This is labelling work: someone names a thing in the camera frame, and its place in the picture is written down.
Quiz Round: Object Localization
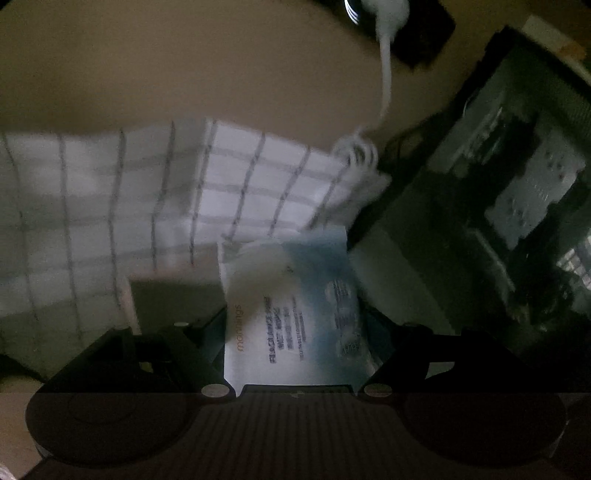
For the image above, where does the white power cable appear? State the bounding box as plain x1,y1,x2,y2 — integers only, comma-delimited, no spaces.
330,0,411,174

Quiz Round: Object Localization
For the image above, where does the blue wet wipes pack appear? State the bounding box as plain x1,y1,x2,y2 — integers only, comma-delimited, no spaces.
217,227,378,393

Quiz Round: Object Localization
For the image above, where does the black power strip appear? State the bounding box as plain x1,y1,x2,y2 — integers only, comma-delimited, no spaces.
315,0,456,69

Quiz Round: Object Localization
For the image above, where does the open computer case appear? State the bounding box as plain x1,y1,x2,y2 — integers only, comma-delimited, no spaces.
351,27,590,339

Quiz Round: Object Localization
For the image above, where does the white black grid tablecloth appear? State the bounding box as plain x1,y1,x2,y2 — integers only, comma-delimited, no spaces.
1,119,390,375

